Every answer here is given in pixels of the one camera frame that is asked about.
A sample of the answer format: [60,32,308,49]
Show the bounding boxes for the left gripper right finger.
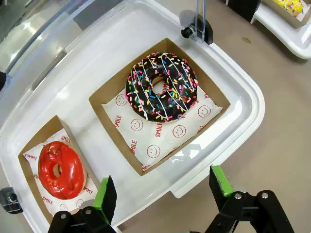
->
[205,165,296,233]

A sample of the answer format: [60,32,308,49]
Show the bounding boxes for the chocolate donut with white drizzle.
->
[125,52,199,123]

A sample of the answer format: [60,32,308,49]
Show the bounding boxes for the white display tray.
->
[250,0,311,60]
[0,0,266,233]

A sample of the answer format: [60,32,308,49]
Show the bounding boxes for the red glazed donut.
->
[38,141,87,201]

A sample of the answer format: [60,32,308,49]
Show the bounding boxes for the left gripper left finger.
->
[48,174,118,233]

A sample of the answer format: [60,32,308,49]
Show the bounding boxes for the cardboard box of drizzled donut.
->
[88,37,231,177]

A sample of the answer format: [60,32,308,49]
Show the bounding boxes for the smiley paper liner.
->
[101,86,224,172]
[23,128,98,216]

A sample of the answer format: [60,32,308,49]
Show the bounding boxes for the clear plastic tray lid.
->
[0,0,213,98]

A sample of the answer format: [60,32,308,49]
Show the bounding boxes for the cardboard box of yellow donut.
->
[262,0,311,29]

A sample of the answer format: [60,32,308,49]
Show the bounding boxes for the yellow sprinkled donut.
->
[273,0,309,17]

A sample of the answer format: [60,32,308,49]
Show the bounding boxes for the black lid handle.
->
[0,71,7,98]

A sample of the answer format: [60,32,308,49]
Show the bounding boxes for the black lid hinge knob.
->
[0,186,24,215]
[181,26,193,39]

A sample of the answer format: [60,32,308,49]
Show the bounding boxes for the cardboard box of red donut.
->
[18,115,102,225]

